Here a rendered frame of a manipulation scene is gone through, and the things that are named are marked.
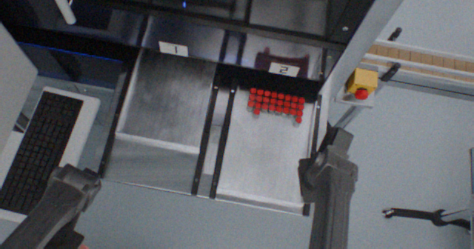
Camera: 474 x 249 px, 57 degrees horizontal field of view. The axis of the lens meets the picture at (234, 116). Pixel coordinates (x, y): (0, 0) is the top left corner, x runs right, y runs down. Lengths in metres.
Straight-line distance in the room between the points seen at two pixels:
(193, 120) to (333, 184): 0.71
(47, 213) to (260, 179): 0.72
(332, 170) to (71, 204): 0.47
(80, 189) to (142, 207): 1.39
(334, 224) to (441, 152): 1.93
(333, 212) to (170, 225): 1.54
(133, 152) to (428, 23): 2.10
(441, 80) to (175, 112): 0.89
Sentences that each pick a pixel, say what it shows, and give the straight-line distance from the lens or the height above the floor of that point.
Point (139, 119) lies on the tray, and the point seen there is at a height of 0.88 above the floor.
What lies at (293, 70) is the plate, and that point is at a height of 1.03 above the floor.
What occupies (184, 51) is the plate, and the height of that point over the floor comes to 1.02.
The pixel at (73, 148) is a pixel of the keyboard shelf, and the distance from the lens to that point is 1.50.
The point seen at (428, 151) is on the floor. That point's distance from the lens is 2.58.
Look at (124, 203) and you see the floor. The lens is 2.25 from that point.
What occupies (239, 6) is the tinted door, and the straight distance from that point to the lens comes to 1.11.
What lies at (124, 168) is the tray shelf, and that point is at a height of 0.88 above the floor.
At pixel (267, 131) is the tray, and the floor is 0.88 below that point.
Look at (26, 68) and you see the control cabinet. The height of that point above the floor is 0.89.
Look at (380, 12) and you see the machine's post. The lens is 1.07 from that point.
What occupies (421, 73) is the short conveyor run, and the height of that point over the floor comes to 0.93.
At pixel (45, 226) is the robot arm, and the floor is 1.45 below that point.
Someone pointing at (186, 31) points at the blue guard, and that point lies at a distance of 1.24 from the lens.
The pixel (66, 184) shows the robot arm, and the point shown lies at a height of 1.39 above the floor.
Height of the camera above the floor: 2.19
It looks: 69 degrees down
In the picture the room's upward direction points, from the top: 11 degrees clockwise
